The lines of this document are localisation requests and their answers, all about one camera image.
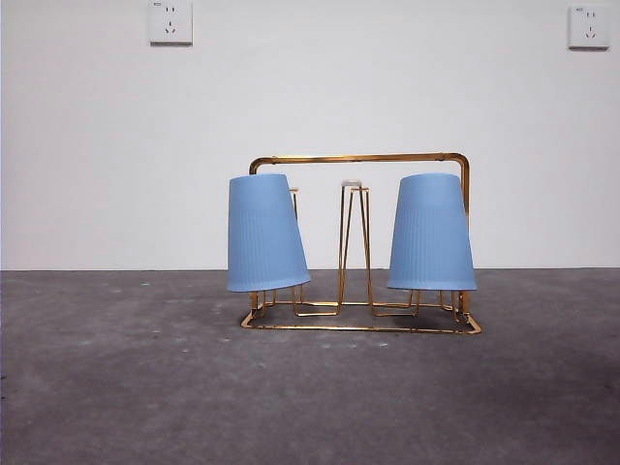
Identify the blue ribbed plastic cup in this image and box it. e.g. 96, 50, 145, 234
226, 172, 312, 295
386, 172, 480, 293

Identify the gold wire cup rack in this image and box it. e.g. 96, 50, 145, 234
239, 152, 484, 336

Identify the white wall socket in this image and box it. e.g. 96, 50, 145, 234
147, 0, 194, 47
568, 4, 611, 50

